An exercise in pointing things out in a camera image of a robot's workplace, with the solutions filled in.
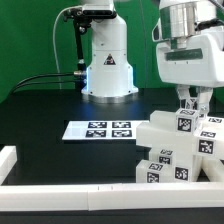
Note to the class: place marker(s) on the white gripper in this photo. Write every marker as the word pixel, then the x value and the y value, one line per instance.
pixel 200 63

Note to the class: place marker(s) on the black camera on stand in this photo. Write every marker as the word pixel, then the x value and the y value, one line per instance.
pixel 82 17

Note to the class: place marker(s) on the white workspace border frame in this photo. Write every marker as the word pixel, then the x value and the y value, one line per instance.
pixel 103 196

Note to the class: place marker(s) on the white marker sheet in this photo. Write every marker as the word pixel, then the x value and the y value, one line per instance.
pixel 96 130

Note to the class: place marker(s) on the white chair seat part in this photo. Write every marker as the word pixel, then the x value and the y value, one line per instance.
pixel 186 167

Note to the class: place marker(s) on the white chair back frame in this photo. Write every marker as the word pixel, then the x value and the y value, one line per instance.
pixel 160 132

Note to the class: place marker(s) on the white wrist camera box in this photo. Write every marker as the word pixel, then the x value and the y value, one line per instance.
pixel 156 32

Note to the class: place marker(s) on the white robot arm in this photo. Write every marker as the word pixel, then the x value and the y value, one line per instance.
pixel 180 19

